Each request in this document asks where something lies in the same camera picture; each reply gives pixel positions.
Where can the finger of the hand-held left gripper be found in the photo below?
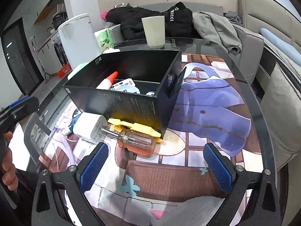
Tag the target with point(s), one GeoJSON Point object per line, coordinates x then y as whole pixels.
{"type": "Point", "coordinates": [17, 101]}
{"type": "Point", "coordinates": [29, 106]}

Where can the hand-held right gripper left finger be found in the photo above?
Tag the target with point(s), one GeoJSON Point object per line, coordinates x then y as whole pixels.
{"type": "Point", "coordinates": [94, 167]}

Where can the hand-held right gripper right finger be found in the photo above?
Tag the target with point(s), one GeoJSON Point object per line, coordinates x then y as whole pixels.
{"type": "Point", "coordinates": [218, 167]}

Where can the black cardboard box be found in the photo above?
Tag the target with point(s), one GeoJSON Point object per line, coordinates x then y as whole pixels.
{"type": "Point", "coordinates": [141, 108]}

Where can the white glue bottle orange cap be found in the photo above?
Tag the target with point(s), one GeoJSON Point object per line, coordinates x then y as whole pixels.
{"type": "Point", "coordinates": [107, 81]}

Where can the white remote with coloured buttons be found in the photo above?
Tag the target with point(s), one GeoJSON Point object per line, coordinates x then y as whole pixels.
{"type": "Point", "coordinates": [122, 84]}

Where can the small blue bottle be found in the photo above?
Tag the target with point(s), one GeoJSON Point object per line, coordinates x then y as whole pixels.
{"type": "Point", "coordinates": [151, 93]}

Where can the person's left hand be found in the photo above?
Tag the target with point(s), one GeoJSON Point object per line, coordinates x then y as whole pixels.
{"type": "Point", "coordinates": [9, 171]}

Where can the white charger adapter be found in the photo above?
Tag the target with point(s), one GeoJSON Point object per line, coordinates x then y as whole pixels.
{"type": "Point", "coordinates": [90, 127]}

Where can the black door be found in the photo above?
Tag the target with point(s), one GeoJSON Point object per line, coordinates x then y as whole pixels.
{"type": "Point", "coordinates": [18, 58]}

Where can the small blue packet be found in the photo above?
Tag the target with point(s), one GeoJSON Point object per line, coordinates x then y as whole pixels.
{"type": "Point", "coordinates": [73, 124]}

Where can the mop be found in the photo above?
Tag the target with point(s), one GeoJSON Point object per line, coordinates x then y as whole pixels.
{"type": "Point", "coordinates": [38, 58]}

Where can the red box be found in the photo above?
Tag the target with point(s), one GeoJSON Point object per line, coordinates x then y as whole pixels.
{"type": "Point", "coordinates": [64, 71]}

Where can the printed table mat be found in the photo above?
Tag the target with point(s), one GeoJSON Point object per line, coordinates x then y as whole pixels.
{"type": "Point", "coordinates": [211, 113]}

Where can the yellow utility knife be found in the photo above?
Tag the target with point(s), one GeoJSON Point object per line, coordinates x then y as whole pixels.
{"type": "Point", "coordinates": [138, 129]}

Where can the green lidded container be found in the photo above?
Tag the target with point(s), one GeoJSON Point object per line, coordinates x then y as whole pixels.
{"type": "Point", "coordinates": [77, 70]}

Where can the white washing machine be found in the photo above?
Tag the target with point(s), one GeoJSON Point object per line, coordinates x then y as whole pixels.
{"type": "Point", "coordinates": [60, 50]}

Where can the kitchen faucet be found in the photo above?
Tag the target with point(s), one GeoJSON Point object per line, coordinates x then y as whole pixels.
{"type": "Point", "coordinates": [50, 30]}

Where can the white cylindrical appliance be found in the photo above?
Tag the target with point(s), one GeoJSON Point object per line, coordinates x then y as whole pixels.
{"type": "Point", "coordinates": [78, 40]}

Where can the grey cushion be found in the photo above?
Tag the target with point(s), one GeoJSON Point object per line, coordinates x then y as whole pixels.
{"type": "Point", "coordinates": [282, 113]}

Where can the black microwave oven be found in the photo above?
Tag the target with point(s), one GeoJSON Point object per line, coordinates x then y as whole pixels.
{"type": "Point", "coordinates": [60, 20]}

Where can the green tissue pack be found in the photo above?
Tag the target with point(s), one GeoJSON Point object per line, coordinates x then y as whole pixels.
{"type": "Point", "coordinates": [105, 40]}

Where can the pink hat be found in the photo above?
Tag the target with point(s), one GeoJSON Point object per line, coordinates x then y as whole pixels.
{"type": "Point", "coordinates": [104, 15]}

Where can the grey sofa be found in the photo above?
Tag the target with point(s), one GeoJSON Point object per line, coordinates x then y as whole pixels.
{"type": "Point", "coordinates": [249, 49]}

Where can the grey mattress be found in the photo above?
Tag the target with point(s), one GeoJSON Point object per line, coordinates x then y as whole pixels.
{"type": "Point", "coordinates": [270, 54]}

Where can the black jacket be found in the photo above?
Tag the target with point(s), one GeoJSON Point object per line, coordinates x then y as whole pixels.
{"type": "Point", "coordinates": [136, 21]}

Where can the grey hoodie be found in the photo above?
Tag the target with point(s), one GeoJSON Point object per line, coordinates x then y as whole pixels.
{"type": "Point", "coordinates": [216, 28]}

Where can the blue pillow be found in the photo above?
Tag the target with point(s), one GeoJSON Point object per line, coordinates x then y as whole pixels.
{"type": "Point", "coordinates": [279, 42]}

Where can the beige cup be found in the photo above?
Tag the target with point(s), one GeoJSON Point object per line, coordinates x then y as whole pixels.
{"type": "Point", "coordinates": [154, 31]}

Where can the dark grey cloth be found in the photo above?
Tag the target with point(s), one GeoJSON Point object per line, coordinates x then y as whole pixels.
{"type": "Point", "coordinates": [232, 17]}

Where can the black printed garment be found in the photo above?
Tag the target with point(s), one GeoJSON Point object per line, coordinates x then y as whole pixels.
{"type": "Point", "coordinates": [180, 18]}

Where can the beige bed headboard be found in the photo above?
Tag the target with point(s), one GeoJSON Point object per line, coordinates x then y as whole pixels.
{"type": "Point", "coordinates": [270, 9]}

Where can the white wall cabinet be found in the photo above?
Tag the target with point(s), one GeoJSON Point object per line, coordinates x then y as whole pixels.
{"type": "Point", "coordinates": [47, 7]}

